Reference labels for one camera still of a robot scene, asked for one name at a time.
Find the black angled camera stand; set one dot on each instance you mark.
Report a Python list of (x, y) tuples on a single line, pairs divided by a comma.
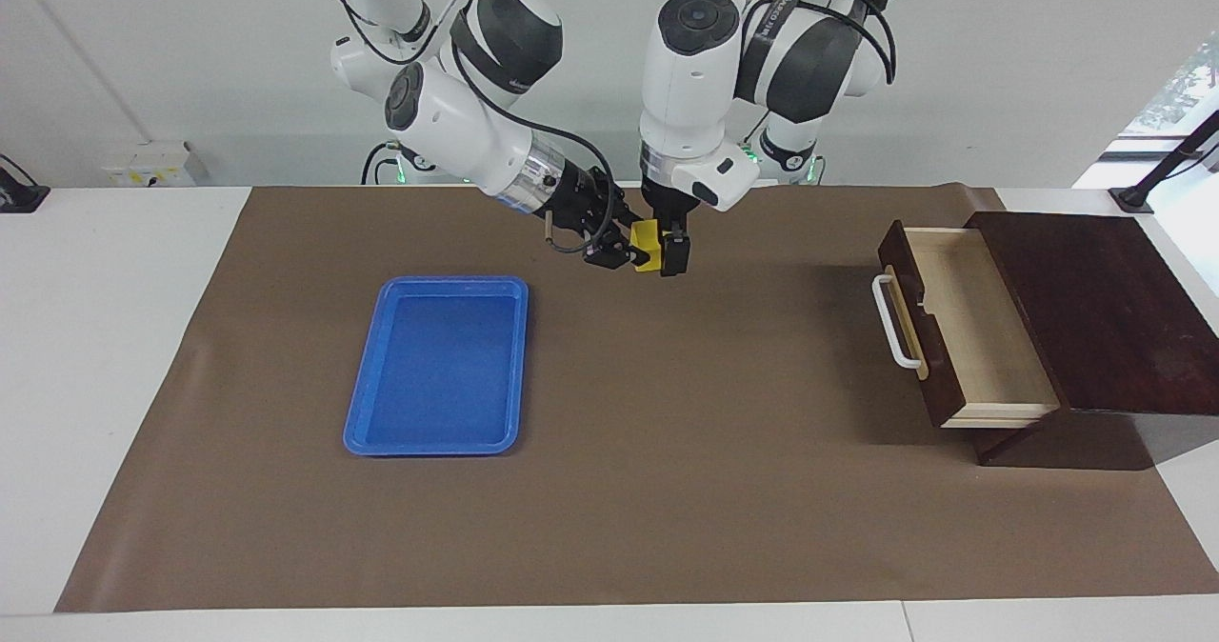
[(1167, 161)]

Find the white wall power outlet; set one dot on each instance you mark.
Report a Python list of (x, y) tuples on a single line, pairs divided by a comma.
[(148, 168)]

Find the dark wooden drawer cabinet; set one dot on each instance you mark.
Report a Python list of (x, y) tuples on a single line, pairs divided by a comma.
[(1114, 318)]

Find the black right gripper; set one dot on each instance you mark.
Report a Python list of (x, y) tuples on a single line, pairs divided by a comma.
[(586, 204)]

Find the yellow cube block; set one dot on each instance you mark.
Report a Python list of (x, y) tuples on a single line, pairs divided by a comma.
[(646, 242)]

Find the brown table mat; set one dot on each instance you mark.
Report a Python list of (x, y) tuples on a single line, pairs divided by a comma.
[(667, 490)]

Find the window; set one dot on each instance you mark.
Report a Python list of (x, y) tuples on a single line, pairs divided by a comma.
[(1176, 90)]

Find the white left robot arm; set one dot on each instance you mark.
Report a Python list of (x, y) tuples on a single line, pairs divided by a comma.
[(686, 80)]

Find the blue plastic tray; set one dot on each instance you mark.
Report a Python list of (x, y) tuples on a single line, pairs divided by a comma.
[(429, 385)]

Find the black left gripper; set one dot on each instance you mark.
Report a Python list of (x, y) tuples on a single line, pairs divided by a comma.
[(671, 211)]

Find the dark wooden drawer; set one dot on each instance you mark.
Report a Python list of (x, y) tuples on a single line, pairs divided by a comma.
[(981, 337)]

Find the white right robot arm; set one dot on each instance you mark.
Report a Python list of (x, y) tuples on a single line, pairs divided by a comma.
[(448, 118)]

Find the small black table clamp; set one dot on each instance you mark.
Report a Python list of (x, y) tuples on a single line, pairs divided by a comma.
[(19, 194)]

